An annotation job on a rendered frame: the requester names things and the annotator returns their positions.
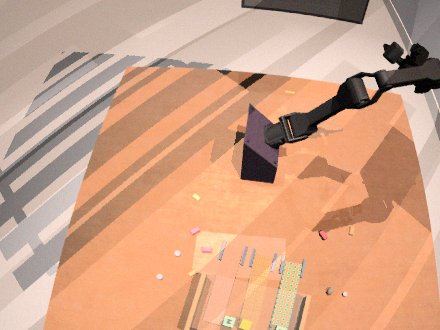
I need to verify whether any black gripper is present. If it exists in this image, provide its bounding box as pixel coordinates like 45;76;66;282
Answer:
383;42;420;69

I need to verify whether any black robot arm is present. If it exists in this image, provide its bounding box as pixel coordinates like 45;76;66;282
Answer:
263;43;440;149

